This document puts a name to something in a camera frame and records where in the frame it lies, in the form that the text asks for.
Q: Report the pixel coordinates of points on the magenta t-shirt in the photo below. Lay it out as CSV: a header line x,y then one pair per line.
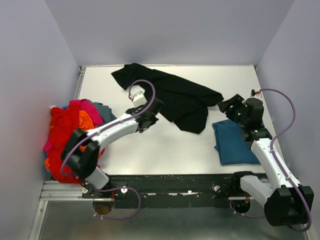
x,y
84,104

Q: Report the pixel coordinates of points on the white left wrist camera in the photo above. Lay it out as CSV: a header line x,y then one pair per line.
x,y
137,95

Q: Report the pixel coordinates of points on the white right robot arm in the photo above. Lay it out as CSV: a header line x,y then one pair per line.
x,y
286,202

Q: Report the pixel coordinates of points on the grey-blue t-shirt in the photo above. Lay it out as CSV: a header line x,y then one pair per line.
x,y
104,111

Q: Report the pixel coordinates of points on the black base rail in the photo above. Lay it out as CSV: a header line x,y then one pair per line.
x,y
176,191

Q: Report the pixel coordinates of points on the black t-shirt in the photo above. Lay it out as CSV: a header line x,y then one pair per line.
x,y
185,102

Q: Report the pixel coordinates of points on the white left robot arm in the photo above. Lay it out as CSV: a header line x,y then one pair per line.
x,y
81,151

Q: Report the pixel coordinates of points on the folded teal t-shirt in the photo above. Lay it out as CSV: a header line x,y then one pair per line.
x,y
231,148

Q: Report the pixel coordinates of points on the red t-shirt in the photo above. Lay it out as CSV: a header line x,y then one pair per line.
x,y
66,177

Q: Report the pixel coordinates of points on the aluminium frame rail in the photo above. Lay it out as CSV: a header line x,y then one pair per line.
x,y
56,191

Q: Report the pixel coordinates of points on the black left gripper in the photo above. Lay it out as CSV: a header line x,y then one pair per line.
x,y
154,120

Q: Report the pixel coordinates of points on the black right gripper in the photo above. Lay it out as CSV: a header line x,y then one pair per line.
x,y
237,100

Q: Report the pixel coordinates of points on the orange t-shirt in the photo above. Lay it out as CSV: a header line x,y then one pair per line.
x,y
63,122

